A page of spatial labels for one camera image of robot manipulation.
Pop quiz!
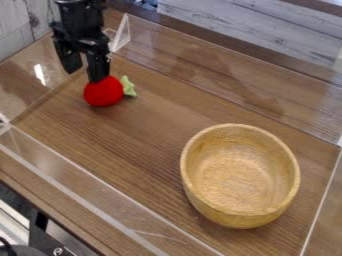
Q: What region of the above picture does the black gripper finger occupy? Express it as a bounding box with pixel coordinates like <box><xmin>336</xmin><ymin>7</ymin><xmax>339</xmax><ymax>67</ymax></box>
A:
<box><xmin>85</xmin><ymin>47</ymin><xmax>109</xmax><ymax>83</ymax></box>
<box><xmin>53</xmin><ymin>38</ymin><xmax>82</xmax><ymax>74</ymax></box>

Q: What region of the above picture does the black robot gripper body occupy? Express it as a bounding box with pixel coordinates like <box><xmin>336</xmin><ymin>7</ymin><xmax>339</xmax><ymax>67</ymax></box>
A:
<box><xmin>49</xmin><ymin>0</ymin><xmax>109</xmax><ymax>50</ymax></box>

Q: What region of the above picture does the red plush strawberry toy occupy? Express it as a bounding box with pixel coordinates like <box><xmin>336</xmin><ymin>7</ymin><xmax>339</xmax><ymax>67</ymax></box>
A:
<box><xmin>82</xmin><ymin>75</ymin><xmax>137</xmax><ymax>107</ymax></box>

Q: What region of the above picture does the oval wooden bowl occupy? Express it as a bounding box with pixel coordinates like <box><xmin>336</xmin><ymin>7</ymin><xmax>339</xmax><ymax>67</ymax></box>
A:
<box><xmin>180</xmin><ymin>123</ymin><xmax>300</xmax><ymax>229</ymax></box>

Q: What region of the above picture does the black table leg clamp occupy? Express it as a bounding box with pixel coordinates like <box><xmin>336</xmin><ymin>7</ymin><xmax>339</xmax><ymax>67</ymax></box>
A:
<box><xmin>26</xmin><ymin>209</ymin><xmax>90</xmax><ymax>256</ymax></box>

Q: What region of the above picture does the clear acrylic corner bracket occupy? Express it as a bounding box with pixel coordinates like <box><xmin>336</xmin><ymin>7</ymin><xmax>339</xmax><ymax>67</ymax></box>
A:
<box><xmin>102</xmin><ymin>14</ymin><xmax>130</xmax><ymax>53</ymax></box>

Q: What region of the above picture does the clear acrylic tray wall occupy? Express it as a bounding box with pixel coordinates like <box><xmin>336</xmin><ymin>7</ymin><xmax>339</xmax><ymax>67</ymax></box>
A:
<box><xmin>0</xmin><ymin>12</ymin><xmax>342</xmax><ymax>256</ymax></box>

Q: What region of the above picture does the black cable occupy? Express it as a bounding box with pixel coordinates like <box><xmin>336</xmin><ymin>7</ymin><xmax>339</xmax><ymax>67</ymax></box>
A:
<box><xmin>0</xmin><ymin>235</ymin><xmax>21</xmax><ymax>256</ymax></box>

